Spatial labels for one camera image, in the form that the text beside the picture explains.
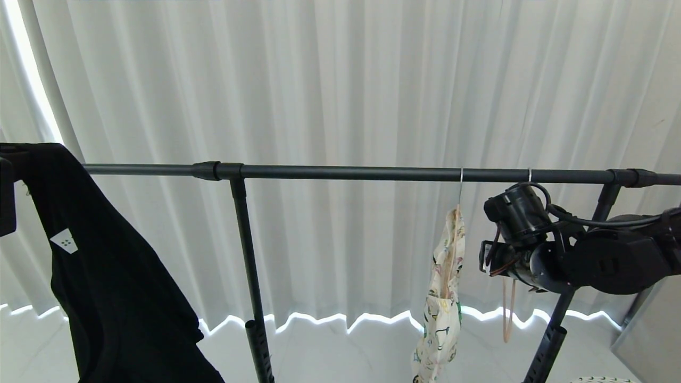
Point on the cream printed garment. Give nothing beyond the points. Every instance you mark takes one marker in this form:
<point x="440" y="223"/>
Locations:
<point x="441" y="319"/>

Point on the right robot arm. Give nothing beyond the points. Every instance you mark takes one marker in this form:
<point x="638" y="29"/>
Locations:
<point x="612" y="260"/>

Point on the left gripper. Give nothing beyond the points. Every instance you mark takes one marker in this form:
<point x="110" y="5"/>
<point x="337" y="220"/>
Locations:
<point x="6" y="197"/>

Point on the white laundry basket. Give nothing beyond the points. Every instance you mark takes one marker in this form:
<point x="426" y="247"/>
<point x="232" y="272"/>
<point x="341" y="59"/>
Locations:
<point x="601" y="380"/>

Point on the white curtain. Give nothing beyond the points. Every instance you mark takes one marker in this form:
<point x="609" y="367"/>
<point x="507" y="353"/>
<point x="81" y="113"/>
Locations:
<point x="346" y="80"/>

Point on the pink clothes hanger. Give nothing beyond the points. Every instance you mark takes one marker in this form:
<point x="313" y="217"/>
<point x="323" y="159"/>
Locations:
<point x="461" y="186"/>
<point x="508" y="319"/>

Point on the black clothes rack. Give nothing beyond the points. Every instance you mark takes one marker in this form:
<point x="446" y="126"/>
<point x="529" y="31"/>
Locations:
<point x="372" y="173"/>

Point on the black garment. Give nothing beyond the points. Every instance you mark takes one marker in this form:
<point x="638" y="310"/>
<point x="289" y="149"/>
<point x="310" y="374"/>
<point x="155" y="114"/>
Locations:
<point x="117" y="298"/>

